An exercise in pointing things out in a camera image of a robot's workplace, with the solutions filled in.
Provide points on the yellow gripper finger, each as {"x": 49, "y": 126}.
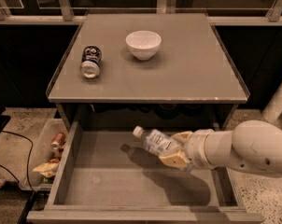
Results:
{"x": 182, "y": 137}
{"x": 175, "y": 158}

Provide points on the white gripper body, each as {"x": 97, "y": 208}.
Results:
{"x": 195, "y": 148}

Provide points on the blue plastic bottle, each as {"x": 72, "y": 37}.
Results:
{"x": 154, "y": 141}

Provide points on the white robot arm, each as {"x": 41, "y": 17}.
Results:
{"x": 253, "y": 147}

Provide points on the grey cabinet with counter top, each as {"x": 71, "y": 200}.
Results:
{"x": 190, "y": 82}

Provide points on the open grey top drawer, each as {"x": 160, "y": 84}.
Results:
{"x": 106, "y": 178}

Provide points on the white ceramic bowl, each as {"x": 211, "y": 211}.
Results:
{"x": 143, "y": 44}

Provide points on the blue soda can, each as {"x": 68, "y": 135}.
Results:
{"x": 90, "y": 62}

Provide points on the orange soda can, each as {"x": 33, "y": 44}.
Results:
{"x": 58, "y": 140}

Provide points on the yellow snack bag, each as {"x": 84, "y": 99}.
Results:
{"x": 47, "y": 169}

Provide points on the clear plastic bin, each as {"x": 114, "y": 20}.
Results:
{"x": 41, "y": 153}

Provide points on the metal railing frame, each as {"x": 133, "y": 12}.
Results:
{"x": 218, "y": 12}

